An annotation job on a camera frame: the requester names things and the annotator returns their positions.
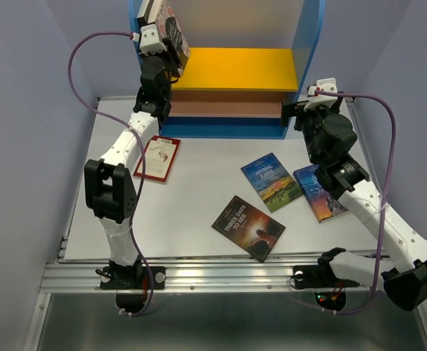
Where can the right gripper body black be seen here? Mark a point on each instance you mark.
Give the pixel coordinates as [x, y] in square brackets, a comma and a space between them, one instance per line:
[311, 121]

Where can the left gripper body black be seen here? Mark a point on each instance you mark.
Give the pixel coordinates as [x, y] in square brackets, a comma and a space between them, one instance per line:
[169, 64]

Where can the floral cover book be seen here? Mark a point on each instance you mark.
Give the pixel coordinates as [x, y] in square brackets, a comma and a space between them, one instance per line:
[162, 15]

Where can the A Tale of Two Cities book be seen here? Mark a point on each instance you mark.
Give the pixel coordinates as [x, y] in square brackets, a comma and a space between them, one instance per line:
[144, 11]

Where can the red white cover book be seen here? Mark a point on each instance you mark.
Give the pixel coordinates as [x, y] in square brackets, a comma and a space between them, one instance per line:
[160, 154]

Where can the Three Days to See book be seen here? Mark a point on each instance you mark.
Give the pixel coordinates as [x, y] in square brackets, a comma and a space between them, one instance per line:
[249, 228]

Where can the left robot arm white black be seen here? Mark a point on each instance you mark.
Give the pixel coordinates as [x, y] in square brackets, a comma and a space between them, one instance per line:
[109, 189]

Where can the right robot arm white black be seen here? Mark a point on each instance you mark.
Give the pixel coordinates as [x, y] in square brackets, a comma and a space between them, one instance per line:
[399, 266]

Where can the blue yellow wooden bookshelf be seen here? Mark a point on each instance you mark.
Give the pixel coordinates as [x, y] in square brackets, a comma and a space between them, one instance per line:
[246, 58]

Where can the Jane Eyre book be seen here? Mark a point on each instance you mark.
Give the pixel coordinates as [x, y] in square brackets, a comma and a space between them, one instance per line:
[321, 203]

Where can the Animal Farm book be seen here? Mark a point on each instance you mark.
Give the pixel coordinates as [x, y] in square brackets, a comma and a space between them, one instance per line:
[272, 182]

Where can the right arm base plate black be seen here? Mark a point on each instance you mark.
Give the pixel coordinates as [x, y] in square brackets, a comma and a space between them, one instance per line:
[309, 276]

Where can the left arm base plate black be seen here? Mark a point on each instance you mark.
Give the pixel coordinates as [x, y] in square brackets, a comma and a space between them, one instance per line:
[141, 282]

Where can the aluminium mounting rail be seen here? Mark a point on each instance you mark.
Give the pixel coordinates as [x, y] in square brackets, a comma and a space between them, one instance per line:
[211, 275]

